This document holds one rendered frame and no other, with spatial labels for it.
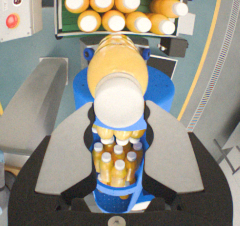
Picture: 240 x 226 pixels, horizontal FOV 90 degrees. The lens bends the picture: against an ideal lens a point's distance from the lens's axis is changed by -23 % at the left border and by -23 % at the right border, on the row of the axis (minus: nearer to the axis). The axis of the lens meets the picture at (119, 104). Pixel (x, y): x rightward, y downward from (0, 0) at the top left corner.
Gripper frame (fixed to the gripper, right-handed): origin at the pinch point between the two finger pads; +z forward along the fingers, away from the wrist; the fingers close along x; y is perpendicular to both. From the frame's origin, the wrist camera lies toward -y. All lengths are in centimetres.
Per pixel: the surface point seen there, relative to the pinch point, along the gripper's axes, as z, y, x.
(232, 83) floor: 172, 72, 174
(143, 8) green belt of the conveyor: 49, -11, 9
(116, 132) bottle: 22.8, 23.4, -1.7
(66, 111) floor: 136, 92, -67
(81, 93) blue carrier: 20.5, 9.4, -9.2
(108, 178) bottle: 28, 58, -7
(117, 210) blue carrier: 25, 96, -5
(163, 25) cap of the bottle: 30.8, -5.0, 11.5
